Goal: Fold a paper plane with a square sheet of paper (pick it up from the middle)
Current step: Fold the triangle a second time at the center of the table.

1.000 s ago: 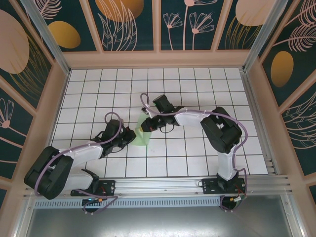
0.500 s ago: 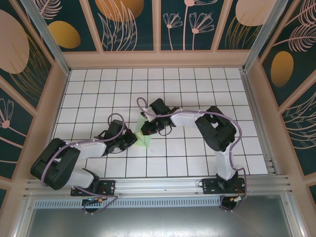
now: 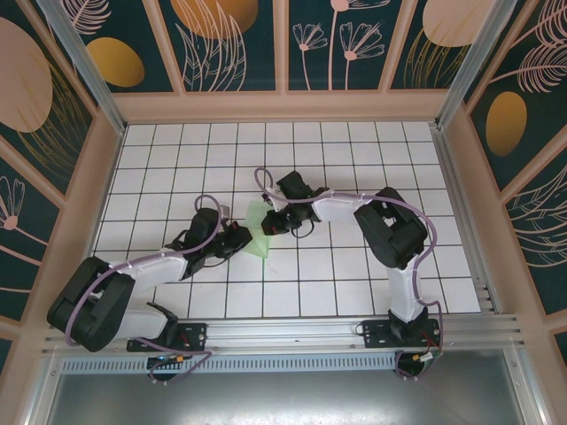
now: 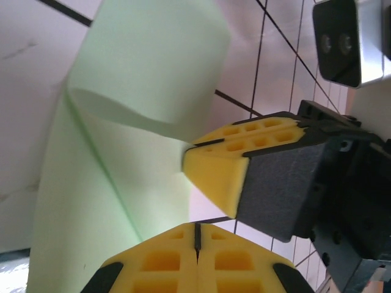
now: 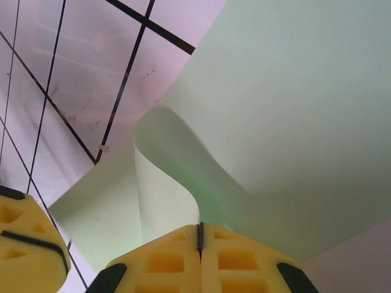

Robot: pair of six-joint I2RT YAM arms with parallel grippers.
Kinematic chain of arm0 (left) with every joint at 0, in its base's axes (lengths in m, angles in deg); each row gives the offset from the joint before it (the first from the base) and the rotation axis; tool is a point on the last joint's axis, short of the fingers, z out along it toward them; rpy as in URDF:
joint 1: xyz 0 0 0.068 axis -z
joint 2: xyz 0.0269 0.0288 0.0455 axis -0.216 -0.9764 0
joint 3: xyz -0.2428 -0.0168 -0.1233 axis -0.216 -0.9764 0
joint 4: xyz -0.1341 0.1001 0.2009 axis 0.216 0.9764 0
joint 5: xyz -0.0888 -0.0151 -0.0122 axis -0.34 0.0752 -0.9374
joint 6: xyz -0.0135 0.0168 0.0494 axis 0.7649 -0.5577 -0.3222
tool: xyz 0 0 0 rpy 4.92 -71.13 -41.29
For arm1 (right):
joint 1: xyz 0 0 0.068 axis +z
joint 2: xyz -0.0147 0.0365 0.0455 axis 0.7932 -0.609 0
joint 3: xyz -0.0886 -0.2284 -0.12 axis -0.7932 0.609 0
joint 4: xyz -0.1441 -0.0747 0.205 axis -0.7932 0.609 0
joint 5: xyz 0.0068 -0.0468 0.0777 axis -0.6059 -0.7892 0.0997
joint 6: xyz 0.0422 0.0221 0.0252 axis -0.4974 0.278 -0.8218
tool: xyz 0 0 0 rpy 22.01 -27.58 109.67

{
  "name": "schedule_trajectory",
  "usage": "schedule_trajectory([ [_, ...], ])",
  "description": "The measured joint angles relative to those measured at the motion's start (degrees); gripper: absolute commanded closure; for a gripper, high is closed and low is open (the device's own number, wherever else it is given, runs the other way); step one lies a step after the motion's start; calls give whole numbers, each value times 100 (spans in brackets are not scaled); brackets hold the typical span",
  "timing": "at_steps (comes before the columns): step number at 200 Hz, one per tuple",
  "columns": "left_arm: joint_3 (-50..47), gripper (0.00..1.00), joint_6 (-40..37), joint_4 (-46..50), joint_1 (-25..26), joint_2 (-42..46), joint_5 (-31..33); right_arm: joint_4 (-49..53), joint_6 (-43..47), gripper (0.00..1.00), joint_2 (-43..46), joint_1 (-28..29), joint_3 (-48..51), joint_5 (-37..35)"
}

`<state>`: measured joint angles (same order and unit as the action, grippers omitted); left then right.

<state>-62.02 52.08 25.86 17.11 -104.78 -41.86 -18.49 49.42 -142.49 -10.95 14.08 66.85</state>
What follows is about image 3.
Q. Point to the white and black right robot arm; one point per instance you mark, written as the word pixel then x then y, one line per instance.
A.
pixel 341 208

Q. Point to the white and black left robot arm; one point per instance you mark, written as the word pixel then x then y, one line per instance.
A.
pixel 155 268

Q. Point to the grey sheet metal panel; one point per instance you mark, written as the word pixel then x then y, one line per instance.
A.
pixel 283 398

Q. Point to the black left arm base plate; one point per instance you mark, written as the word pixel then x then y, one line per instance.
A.
pixel 195 336

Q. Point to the aluminium mounting rail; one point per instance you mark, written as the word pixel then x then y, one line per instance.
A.
pixel 283 332

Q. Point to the aluminium side rail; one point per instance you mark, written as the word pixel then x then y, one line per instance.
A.
pixel 452 177

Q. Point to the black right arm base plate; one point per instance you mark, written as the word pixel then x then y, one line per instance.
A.
pixel 376 334

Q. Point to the aluminium corner post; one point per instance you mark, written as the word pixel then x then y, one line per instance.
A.
pixel 82 62
pixel 478 62

